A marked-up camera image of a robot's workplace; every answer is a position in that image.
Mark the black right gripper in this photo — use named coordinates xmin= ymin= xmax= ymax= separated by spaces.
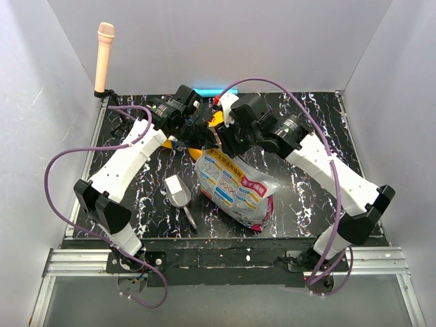
xmin=213 ymin=116 xmax=260 ymax=159

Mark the pink white pet food bag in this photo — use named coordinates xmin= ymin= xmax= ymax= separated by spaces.
xmin=196 ymin=149 xmax=283 ymax=232

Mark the silver metal scoop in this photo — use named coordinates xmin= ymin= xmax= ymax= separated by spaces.
xmin=164 ymin=174 xmax=197 ymax=230

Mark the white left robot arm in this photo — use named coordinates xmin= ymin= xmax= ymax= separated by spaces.
xmin=74 ymin=94 xmax=215 ymax=273

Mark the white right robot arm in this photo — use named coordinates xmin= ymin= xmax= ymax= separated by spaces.
xmin=215 ymin=114 xmax=395 ymax=271

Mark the yellow double pet bowl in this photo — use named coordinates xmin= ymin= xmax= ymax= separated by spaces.
xmin=188 ymin=110 xmax=223 ymax=161

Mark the yellow toy brick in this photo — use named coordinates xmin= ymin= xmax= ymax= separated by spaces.
xmin=162 ymin=136 xmax=178 ymax=151

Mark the cyan flashlight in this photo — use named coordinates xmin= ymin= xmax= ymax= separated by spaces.
xmin=194 ymin=89 xmax=238 ymax=97

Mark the pink microphone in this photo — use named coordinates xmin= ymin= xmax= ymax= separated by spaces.
xmin=94 ymin=22 xmax=115 ymax=98

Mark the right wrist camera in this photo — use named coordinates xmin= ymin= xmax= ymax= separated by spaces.
xmin=217 ymin=93 xmax=271 ymax=127

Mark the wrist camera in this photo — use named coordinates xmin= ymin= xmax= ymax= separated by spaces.
xmin=173 ymin=84 xmax=202 ymax=110
xmin=217 ymin=93 xmax=271 ymax=127

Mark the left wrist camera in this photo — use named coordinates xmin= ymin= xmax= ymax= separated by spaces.
xmin=173 ymin=84 xmax=202 ymax=110

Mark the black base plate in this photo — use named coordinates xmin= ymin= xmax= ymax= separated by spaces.
xmin=61 ymin=236 xmax=389 ymax=289

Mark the aluminium frame rail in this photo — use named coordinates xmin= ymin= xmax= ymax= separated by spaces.
xmin=29 ymin=98 xmax=113 ymax=327

